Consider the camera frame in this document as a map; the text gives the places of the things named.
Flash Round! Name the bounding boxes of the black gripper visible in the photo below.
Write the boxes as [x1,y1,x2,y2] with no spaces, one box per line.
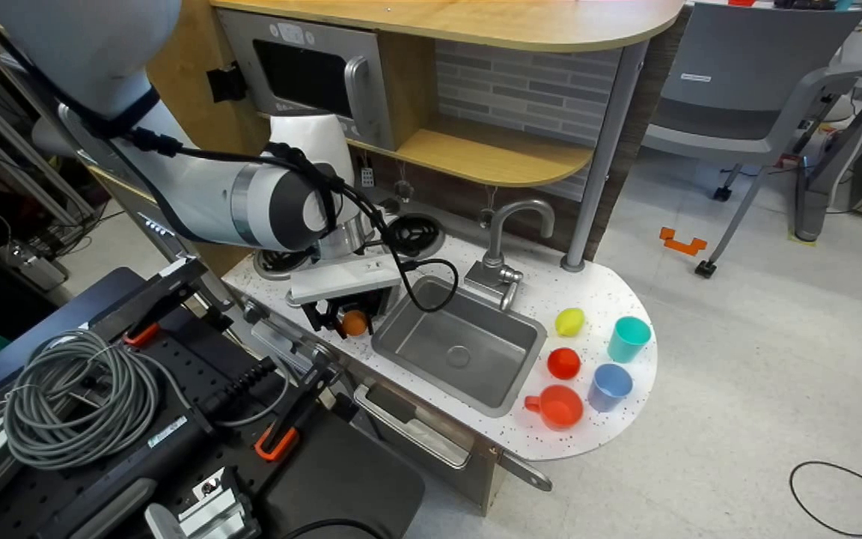
[302,289,392,337]

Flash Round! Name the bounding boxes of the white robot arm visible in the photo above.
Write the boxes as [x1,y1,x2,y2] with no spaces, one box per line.
[0,0,402,323]

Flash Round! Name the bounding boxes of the front left stove burner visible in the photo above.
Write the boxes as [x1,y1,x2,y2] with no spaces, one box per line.
[255,250,318,281]

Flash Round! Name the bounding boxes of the stove burner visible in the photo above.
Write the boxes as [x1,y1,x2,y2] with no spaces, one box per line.
[390,217,442,257]
[255,250,318,281]

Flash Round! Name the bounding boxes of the back right stove burner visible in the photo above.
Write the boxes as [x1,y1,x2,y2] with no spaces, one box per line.
[390,217,442,257]

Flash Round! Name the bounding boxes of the grey toy sink basin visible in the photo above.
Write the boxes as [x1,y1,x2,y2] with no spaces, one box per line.
[372,278,544,416]

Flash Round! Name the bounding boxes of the small red bowl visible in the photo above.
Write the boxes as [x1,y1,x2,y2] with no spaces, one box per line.
[549,349,582,382]

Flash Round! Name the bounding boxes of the grey toy faucet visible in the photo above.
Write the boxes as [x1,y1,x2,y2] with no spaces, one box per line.
[465,199,556,310]

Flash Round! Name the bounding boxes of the yellow small cup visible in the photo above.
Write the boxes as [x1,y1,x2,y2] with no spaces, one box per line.
[553,310,586,340]

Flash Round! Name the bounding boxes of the toy microwave oven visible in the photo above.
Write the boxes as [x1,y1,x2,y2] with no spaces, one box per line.
[215,9,396,148]

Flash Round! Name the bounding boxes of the blue plastic cup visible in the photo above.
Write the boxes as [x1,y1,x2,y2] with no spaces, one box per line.
[586,364,634,413]

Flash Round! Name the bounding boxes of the teal plastic cup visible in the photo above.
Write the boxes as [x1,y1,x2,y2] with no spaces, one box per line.
[609,319,652,364]

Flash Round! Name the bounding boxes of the wooden toy kitchen shelf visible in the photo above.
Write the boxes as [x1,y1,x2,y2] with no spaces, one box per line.
[209,0,685,192]

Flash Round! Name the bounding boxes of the grey office chair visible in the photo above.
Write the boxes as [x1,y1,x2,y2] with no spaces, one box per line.
[645,3,862,278]

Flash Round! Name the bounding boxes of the orange clamp handle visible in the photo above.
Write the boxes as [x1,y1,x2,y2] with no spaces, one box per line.
[252,367,339,468]

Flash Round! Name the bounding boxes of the black wall-mounted box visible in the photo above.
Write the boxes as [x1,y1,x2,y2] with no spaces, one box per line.
[208,64,249,102]

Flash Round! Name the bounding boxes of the coiled grey cable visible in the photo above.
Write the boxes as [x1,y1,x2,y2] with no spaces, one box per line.
[0,329,161,474]

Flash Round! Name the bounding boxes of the orange bracket on floor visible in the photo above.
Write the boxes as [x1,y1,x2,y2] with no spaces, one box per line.
[659,227,706,257]

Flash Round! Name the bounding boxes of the black floor cable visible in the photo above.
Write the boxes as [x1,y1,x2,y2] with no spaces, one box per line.
[784,458,862,539]

